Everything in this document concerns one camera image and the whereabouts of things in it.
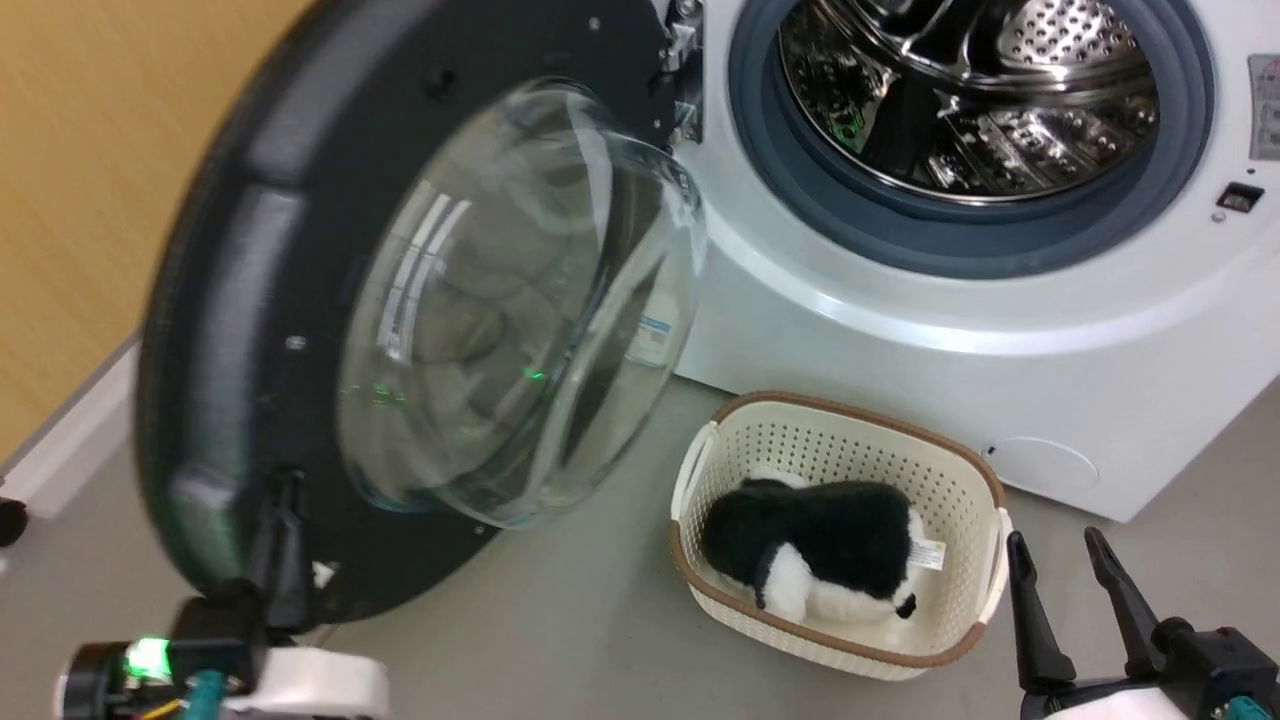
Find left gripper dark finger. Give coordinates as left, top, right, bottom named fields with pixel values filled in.
left=246, top=468, right=313, bottom=635

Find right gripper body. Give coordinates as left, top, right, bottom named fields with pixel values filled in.
left=1020, top=618, right=1280, bottom=720

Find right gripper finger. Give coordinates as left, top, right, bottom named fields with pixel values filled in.
left=1005, top=530, right=1078, bottom=693
left=1084, top=526, right=1167, bottom=681

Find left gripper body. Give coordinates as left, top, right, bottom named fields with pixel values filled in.
left=58, top=580, right=391, bottom=720

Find black washing machine door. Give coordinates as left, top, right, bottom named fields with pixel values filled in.
left=135, top=0, right=709, bottom=626

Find white front-load washing machine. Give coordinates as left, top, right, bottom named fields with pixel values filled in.
left=640, top=0, right=1280, bottom=524

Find grey rubber door gasket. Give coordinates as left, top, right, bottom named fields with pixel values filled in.
left=728, top=0, right=1216, bottom=280

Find metal door hinge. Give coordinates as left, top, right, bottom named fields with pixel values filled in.
left=655, top=0, right=705, bottom=147

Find round white filter cover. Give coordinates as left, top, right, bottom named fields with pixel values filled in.
left=982, top=435, right=1101, bottom=493

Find black and white plush toy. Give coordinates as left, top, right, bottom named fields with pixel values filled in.
left=698, top=472, right=947, bottom=625

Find cream perforated laundry basket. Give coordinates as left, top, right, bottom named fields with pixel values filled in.
left=670, top=390, right=1013, bottom=682

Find grey washer label sticker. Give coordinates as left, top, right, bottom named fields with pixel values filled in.
left=1247, top=54, right=1280, bottom=162

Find stainless steel washer drum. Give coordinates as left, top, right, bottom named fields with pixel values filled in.
left=778, top=0, right=1161, bottom=205

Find teal left gripper cable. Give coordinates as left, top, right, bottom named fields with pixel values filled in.
left=190, top=668, right=229, bottom=720

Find white wall baseboard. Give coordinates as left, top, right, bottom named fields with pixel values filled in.
left=0, top=335, right=141, bottom=521

